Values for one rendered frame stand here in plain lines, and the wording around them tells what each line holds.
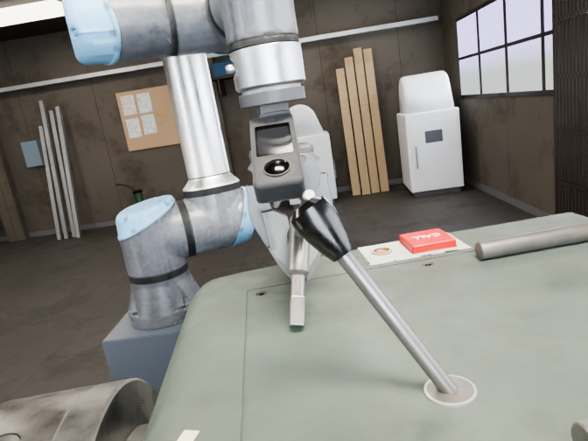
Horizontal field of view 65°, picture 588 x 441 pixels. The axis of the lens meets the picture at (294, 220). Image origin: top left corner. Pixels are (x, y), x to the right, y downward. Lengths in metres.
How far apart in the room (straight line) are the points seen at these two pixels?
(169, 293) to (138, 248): 0.10
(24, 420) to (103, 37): 0.38
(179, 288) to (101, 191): 7.43
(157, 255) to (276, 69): 0.52
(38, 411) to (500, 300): 0.44
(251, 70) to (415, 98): 6.13
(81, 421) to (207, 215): 0.53
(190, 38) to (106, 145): 7.63
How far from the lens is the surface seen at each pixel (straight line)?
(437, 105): 6.60
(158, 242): 0.90
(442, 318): 0.46
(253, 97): 0.48
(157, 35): 0.57
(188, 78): 0.93
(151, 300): 0.93
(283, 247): 0.51
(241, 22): 0.49
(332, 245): 0.32
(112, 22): 0.56
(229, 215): 0.92
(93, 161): 8.30
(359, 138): 7.20
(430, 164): 6.55
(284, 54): 0.49
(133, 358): 0.95
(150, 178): 8.00
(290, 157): 0.44
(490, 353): 0.41
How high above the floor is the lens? 1.47
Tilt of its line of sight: 14 degrees down
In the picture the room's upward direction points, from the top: 9 degrees counter-clockwise
